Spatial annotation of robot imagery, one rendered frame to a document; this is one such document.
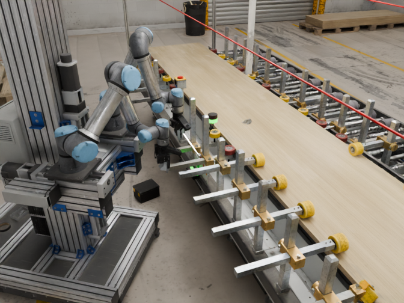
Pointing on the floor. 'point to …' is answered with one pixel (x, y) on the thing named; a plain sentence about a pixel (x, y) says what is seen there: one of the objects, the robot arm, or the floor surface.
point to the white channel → (250, 36)
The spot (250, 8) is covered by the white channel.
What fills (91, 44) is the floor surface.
